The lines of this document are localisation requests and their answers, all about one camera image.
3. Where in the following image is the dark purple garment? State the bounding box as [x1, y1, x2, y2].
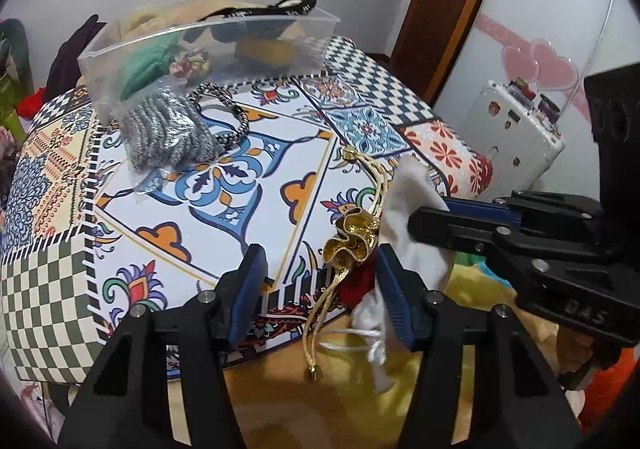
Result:
[43, 14, 105, 102]

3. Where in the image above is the brown wooden door frame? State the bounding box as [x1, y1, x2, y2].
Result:
[390, 0, 483, 105]

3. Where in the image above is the red velvet pouch gold trim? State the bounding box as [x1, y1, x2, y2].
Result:
[302, 146, 388, 382]

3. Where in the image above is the floral patterned cloth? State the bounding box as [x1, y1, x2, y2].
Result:
[169, 49, 212, 82]

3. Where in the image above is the black white braided cord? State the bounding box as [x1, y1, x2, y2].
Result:
[188, 81, 252, 152]

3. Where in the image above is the black white headband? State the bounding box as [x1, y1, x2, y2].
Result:
[198, 0, 317, 44]

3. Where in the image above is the patterned patchwork table cover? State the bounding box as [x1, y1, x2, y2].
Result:
[1, 37, 492, 383]

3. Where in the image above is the green knitted cloth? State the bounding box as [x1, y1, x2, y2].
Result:
[120, 35, 180, 100]

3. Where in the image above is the right hand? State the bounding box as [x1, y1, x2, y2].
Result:
[555, 325, 611, 391]

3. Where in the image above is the grey knitted cloth in bag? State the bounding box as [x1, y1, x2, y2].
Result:
[112, 76, 224, 174]

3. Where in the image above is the white suitcase with stickers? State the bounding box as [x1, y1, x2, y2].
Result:
[459, 79, 566, 202]

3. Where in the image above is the white cloth drawstring bag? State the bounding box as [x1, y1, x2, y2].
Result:
[337, 154, 454, 394]

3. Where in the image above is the beige fleece blanket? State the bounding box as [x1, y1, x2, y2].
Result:
[120, 0, 258, 40]

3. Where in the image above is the clear plastic storage box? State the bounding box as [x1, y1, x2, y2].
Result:
[78, 0, 339, 122]

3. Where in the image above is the yellow green sponge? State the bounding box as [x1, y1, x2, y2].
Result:
[235, 23, 307, 66]

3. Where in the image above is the grey green plush toy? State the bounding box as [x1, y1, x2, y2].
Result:
[1, 19, 32, 87]

